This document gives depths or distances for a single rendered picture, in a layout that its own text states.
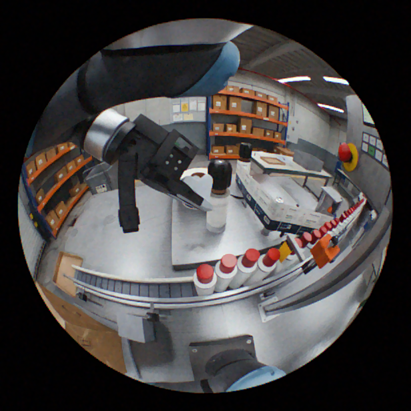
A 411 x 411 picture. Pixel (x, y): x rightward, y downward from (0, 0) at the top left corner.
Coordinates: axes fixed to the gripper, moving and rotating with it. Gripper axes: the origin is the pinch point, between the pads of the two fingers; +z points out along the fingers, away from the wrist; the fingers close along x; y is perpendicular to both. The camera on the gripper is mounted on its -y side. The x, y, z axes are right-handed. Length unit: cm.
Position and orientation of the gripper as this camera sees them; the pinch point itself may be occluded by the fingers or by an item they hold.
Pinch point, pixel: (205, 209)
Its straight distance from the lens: 25.1
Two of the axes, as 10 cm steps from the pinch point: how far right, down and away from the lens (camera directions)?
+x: -6.1, -1.3, 7.8
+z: 6.8, 4.2, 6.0
